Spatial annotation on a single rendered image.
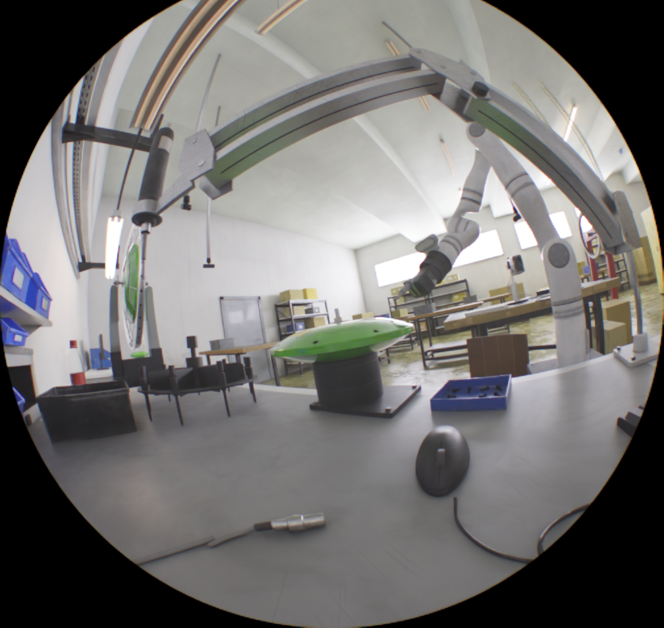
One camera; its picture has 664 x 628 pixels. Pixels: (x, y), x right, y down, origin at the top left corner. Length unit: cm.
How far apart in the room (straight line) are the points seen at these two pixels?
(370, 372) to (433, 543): 36
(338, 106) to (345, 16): 305
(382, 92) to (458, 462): 43
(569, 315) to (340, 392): 56
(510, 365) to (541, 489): 94
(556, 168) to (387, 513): 46
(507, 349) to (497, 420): 79
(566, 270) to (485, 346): 66
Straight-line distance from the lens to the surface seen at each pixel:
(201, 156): 32
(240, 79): 298
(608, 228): 46
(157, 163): 42
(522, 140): 40
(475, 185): 76
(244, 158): 31
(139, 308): 81
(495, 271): 924
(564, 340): 67
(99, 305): 500
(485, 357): 120
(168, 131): 48
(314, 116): 32
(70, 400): 60
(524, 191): 70
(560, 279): 65
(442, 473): 24
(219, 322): 549
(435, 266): 61
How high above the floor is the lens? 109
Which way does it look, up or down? 7 degrees up
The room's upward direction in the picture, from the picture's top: 10 degrees counter-clockwise
